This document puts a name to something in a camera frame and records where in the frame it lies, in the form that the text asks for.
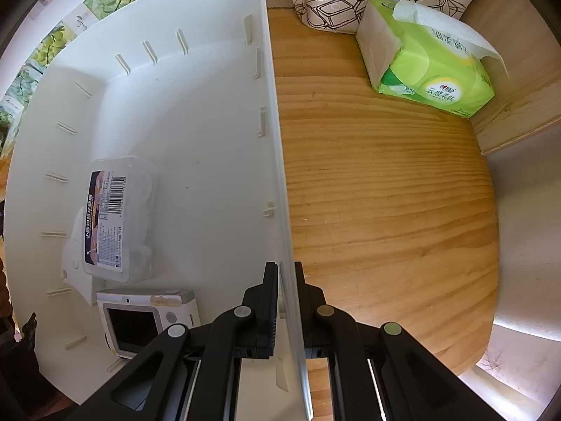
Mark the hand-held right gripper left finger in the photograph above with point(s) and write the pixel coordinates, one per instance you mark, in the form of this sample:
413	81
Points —
271	315

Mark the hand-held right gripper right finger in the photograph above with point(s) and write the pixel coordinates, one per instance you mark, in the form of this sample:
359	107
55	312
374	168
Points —
326	315

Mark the white compact camera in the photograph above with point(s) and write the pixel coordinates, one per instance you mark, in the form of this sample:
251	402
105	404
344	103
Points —
131	324

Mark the clear labelled plastic box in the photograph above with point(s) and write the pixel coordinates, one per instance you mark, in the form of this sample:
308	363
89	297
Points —
114	210

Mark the white plastic storage bin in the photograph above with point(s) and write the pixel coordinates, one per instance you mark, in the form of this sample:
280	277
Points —
175	140

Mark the green tissue pack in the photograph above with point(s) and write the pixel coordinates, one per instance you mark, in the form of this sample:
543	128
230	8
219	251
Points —
438	79

